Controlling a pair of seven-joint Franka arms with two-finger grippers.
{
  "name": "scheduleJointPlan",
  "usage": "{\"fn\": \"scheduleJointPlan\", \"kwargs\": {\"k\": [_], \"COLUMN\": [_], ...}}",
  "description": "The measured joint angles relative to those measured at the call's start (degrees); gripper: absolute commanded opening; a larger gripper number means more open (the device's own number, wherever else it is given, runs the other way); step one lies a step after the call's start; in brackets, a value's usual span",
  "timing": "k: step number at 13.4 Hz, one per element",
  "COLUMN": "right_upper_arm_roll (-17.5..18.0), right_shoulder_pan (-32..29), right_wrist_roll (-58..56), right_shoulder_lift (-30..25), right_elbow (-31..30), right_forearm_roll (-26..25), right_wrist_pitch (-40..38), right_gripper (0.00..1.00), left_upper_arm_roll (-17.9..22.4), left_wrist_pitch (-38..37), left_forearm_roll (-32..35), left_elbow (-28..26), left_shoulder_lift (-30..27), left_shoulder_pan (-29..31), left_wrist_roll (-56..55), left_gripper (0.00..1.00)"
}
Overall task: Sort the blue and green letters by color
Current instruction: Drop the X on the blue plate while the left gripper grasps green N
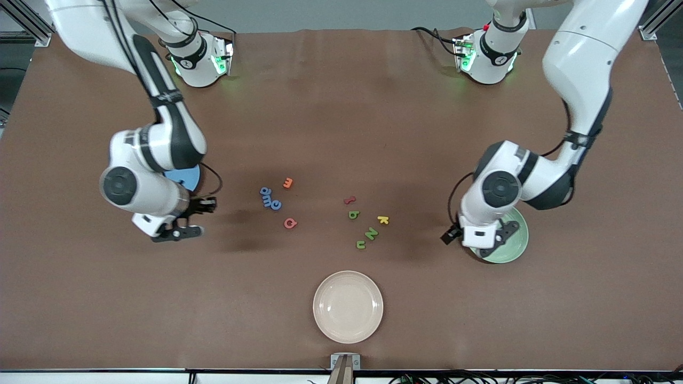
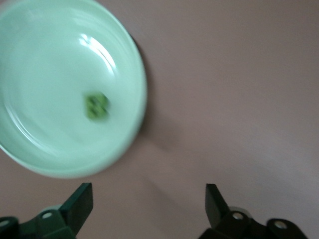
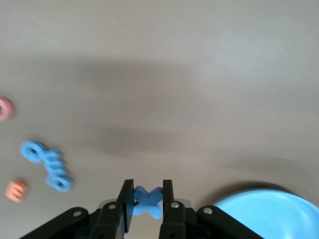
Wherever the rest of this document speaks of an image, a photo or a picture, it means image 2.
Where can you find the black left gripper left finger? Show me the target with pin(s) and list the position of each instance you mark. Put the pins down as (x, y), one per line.
(77, 206)

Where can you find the light green plate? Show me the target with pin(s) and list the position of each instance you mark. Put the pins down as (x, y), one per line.
(49, 87)

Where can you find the brown table cover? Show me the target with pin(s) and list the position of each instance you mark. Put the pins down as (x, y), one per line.
(224, 74)

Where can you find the green foam letter B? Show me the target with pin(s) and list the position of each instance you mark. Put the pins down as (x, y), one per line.
(96, 105)

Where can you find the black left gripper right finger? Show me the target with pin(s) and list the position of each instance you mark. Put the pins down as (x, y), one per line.
(215, 206)

